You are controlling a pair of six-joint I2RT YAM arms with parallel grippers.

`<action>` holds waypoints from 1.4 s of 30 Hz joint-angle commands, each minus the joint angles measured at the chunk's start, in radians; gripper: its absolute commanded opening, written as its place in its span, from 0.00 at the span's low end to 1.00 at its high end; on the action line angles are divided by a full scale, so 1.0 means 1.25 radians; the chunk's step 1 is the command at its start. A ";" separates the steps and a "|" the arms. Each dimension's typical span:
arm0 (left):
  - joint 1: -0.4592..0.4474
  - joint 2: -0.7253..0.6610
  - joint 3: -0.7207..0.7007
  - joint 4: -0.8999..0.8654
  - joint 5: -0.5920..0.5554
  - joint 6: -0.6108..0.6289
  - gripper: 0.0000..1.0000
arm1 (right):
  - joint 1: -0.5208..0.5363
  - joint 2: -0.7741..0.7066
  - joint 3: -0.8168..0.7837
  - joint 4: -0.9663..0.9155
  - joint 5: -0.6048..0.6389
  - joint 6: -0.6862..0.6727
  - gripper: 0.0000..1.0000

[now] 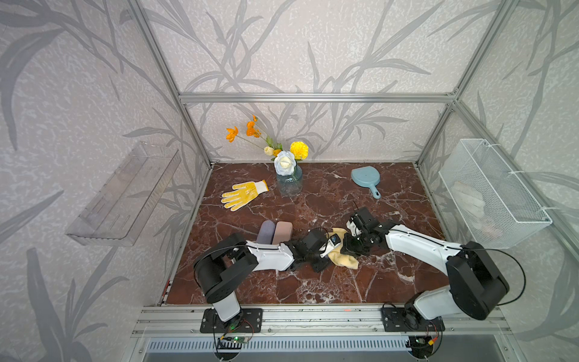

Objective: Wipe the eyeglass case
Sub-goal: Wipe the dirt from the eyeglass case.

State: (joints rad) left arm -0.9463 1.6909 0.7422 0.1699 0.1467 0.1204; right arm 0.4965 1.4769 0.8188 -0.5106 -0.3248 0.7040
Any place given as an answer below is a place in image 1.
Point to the clear acrylic wall shelf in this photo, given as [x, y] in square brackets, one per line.
[118, 213]

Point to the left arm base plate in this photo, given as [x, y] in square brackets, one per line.
[246, 321]

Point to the white wire mesh basket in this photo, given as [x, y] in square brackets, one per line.
[496, 206]

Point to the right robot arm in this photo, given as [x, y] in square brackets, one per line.
[476, 286]

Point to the aluminium mounting rail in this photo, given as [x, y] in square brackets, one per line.
[305, 320]

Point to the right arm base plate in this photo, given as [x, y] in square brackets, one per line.
[397, 319]

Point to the glass vase with flowers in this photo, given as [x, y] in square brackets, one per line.
[286, 159]

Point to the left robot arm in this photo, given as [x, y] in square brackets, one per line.
[220, 270]

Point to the yellow microfiber cloth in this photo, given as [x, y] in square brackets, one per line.
[336, 255]

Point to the teal hand mirror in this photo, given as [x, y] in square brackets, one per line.
[367, 177]

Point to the pink eyeglass case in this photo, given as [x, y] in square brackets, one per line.
[283, 232]

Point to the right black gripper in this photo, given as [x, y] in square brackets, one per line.
[347, 248]

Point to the lavender eyeglass case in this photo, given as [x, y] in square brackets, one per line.
[266, 232]

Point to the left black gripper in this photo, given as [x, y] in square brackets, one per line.
[323, 265]

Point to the yellow work glove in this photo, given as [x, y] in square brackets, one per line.
[242, 194]

